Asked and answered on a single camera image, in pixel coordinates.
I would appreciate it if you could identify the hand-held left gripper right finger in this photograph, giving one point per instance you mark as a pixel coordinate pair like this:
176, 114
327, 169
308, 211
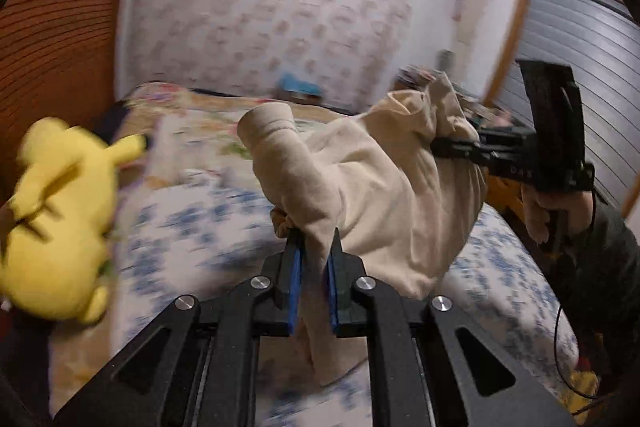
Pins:
332, 287

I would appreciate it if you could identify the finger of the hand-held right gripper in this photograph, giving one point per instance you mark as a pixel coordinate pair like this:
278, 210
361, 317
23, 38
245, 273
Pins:
455, 149

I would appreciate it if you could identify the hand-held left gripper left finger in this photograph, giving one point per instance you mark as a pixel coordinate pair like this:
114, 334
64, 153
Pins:
295, 282

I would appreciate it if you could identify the cream sweatshirt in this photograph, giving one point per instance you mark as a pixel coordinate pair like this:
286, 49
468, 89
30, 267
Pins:
390, 187

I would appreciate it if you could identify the person's right hand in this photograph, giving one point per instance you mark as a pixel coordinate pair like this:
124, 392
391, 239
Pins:
535, 217

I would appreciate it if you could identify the grey window blind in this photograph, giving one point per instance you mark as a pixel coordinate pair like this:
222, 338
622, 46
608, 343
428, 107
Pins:
600, 57

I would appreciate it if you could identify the small desk fan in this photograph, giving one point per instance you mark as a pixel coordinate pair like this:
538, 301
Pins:
444, 59

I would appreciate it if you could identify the blue floral bed sheet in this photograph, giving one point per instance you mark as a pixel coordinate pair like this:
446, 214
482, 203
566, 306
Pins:
200, 227

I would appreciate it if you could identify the turquoise fluffy cloth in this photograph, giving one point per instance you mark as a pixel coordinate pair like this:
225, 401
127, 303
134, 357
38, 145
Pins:
300, 87

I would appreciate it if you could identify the floral fleece blanket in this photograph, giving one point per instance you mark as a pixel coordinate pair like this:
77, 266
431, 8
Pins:
200, 127

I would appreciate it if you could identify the circle print sheer curtain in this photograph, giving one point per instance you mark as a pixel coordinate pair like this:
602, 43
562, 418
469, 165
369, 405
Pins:
275, 7

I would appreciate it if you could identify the yellow plush toy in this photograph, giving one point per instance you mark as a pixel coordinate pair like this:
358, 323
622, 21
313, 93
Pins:
50, 232

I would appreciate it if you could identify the yellow soft item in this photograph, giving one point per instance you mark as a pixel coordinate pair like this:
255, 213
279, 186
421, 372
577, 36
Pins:
585, 387

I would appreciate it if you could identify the wooden window frame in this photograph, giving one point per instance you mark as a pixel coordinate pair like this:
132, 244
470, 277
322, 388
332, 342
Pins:
517, 32

